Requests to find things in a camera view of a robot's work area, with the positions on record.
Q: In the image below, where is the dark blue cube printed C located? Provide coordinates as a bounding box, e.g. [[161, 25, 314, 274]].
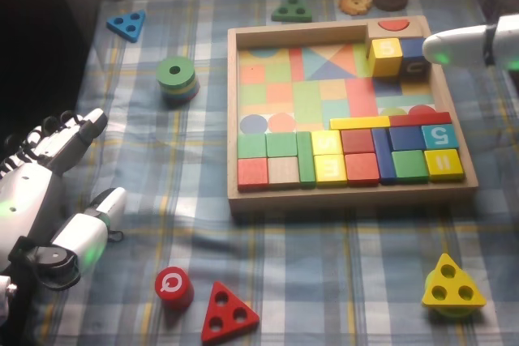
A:
[[399, 36, 437, 79]]

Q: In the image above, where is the red triangle with three holes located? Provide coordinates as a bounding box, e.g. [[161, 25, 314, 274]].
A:
[[201, 280, 260, 345]]

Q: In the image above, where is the blue triangle with three holes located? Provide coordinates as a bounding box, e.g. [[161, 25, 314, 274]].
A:
[[105, 9, 147, 44]]

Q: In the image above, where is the dark blue plain cube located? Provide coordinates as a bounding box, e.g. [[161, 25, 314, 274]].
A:
[[388, 126, 427, 152]]

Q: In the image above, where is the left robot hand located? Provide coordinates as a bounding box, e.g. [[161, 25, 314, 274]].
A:
[[0, 107, 128, 291]]

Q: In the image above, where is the yellow cube printed equals sign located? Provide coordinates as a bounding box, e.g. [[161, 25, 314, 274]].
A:
[[424, 148, 465, 182]]

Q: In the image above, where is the green triangle with three holes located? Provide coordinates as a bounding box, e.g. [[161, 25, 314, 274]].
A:
[[270, 0, 314, 23]]

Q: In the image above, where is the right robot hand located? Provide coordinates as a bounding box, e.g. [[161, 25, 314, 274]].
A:
[[395, 0, 519, 74]]

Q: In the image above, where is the blue wooden ring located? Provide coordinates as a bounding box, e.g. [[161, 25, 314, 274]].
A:
[[160, 83, 200, 101]]

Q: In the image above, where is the yellow wooden ring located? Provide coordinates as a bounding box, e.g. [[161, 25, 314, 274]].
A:
[[158, 80, 198, 96]]

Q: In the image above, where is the natural wooden cube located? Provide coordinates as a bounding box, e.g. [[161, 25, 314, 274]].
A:
[[267, 156, 302, 190]]

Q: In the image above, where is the red wooden cylinder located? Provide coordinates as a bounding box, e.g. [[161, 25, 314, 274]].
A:
[[154, 267, 195, 310]]

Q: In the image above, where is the teal cube printed 5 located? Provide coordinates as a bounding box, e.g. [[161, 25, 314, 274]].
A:
[[421, 124, 461, 151]]

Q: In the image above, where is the green wooden cube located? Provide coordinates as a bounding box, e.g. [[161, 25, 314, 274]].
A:
[[391, 150, 431, 184], [266, 133, 299, 158], [238, 134, 269, 160]]

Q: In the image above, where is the yellow cube printed S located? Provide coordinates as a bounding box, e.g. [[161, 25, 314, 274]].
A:
[[311, 130, 344, 157], [367, 37, 404, 78]]

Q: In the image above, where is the wooden tray with colourful print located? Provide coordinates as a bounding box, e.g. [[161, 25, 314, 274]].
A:
[[225, 15, 480, 213]]

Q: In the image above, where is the yellow triangle with three holes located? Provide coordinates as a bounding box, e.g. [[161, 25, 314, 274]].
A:
[[421, 252, 487, 309]]

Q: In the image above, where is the green wooden ring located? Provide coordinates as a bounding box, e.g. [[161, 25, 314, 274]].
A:
[[156, 56, 196, 90]]

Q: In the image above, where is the blue plaid cloth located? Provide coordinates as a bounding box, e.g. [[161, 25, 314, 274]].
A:
[[32, 0, 519, 346]]

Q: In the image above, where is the tan flower-shaped cookie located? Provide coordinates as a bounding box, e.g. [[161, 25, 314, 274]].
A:
[[338, 0, 374, 17]]

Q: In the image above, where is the yellow cube printed E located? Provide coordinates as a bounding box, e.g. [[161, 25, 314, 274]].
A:
[[314, 154, 349, 188]]

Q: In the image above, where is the red wooden cube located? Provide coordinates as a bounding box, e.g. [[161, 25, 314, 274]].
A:
[[340, 129, 376, 156], [237, 157, 270, 193], [344, 152, 381, 186]]

